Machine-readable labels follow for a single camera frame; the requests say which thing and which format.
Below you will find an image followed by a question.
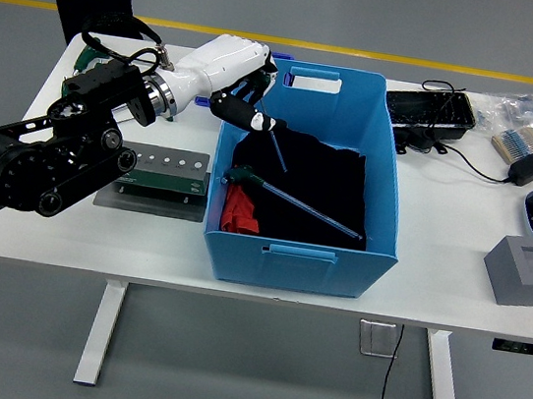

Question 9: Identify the large green T-handle wrench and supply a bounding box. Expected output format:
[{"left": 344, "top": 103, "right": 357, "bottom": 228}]
[{"left": 216, "top": 161, "right": 374, "bottom": 242}]

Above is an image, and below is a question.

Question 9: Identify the tan resistor strip bundle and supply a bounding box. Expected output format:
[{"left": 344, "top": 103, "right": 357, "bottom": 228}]
[{"left": 489, "top": 122, "right": 533, "bottom": 166}]

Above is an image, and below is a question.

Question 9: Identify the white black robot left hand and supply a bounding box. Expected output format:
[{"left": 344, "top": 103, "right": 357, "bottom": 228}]
[{"left": 165, "top": 27, "right": 300, "bottom": 138}]

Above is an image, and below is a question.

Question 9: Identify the white table leg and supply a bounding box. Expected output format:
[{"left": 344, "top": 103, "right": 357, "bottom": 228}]
[
  {"left": 72, "top": 276, "right": 131, "bottom": 390},
  {"left": 416, "top": 327, "right": 476, "bottom": 399}
]

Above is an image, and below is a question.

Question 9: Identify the thin black cable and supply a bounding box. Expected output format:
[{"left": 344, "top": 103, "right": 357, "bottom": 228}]
[{"left": 412, "top": 77, "right": 472, "bottom": 156}]

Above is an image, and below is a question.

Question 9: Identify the yellow floor tape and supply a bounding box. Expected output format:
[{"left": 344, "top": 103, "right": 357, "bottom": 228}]
[{"left": 0, "top": 0, "right": 533, "bottom": 85}]

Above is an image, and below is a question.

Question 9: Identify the black cloth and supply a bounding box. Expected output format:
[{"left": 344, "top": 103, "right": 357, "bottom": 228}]
[{"left": 221, "top": 118, "right": 384, "bottom": 253}]

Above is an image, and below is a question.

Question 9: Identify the black plastic tray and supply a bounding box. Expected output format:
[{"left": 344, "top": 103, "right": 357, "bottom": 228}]
[{"left": 381, "top": 81, "right": 482, "bottom": 141}]

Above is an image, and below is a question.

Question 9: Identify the small dark blue parts bin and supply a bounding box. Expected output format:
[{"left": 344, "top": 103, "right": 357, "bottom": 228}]
[{"left": 194, "top": 41, "right": 299, "bottom": 118}]

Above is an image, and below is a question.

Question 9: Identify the black power adapter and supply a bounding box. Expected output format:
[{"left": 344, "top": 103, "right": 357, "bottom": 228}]
[{"left": 505, "top": 147, "right": 533, "bottom": 190}]

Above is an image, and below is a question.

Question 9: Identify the small green T-handle hex key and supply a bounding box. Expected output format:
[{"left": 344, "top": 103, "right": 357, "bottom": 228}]
[{"left": 243, "top": 70, "right": 303, "bottom": 174}]

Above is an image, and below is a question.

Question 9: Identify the black adapter cord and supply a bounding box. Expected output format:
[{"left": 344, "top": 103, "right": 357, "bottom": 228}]
[{"left": 436, "top": 142, "right": 515, "bottom": 186}]

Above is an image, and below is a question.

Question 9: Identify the metal floor outlet plate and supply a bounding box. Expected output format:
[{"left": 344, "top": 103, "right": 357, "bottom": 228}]
[{"left": 356, "top": 319, "right": 402, "bottom": 361}]

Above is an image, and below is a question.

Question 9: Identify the black clip object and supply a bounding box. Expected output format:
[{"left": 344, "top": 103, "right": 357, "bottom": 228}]
[{"left": 390, "top": 125, "right": 451, "bottom": 162}]

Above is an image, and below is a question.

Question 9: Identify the black table control panel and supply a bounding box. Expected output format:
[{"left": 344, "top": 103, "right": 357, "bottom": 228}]
[{"left": 491, "top": 337, "right": 533, "bottom": 356}]

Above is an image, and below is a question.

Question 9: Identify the green metal tool stand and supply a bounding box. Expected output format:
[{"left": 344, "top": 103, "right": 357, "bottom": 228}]
[{"left": 91, "top": 138, "right": 215, "bottom": 224}]

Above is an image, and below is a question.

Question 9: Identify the red cloth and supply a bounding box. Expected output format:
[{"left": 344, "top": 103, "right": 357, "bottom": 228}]
[{"left": 219, "top": 181, "right": 267, "bottom": 237}]

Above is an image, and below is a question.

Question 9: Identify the large light blue folding box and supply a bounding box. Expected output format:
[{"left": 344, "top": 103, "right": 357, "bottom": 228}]
[{"left": 197, "top": 50, "right": 425, "bottom": 307}]

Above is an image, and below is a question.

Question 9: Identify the grey block with square recess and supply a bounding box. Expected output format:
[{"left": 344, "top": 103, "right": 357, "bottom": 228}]
[{"left": 477, "top": 230, "right": 533, "bottom": 312}]

